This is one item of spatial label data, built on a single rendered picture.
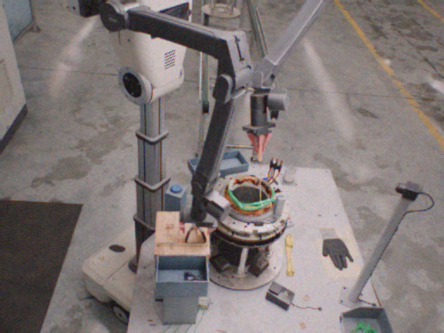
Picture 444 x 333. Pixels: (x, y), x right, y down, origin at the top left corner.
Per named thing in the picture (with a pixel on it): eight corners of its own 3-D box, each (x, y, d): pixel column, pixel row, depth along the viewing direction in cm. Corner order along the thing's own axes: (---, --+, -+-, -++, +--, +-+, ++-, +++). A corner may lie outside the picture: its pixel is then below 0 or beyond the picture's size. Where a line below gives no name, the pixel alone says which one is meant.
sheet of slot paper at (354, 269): (368, 280, 171) (368, 279, 171) (324, 278, 170) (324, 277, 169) (349, 225, 195) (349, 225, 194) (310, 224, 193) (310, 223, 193)
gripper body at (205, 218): (213, 225, 135) (216, 212, 130) (183, 225, 134) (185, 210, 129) (212, 211, 140) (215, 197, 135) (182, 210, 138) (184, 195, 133)
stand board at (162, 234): (209, 258, 139) (210, 254, 138) (153, 258, 137) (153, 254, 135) (206, 216, 155) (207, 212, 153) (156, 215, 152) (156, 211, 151)
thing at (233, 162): (231, 194, 203) (238, 149, 185) (240, 209, 196) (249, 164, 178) (185, 205, 194) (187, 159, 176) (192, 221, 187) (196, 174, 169)
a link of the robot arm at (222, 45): (260, 30, 95) (237, 41, 88) (254, 84, 103) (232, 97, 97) (125, -8, 114) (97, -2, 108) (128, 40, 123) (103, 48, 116)
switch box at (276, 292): (286, 310, 156) (290, 303, 153) (264, 297, 160) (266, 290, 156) (293, 299, 160) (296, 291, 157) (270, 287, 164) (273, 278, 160)
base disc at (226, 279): (293, 286, 164) (294, 285, 163) (198, 292, 157) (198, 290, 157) (270, 216, 193) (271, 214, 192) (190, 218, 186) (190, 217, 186)
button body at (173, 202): (185, 228, 183) (187, 186, 167) (179, 238, 178) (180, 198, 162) (170, 223, 185) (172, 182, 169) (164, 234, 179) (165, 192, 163)
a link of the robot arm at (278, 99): (261, 78, 140) (252, 70, 132) (293, 78, 135) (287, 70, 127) (257, 112, 140) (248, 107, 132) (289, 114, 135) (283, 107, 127)
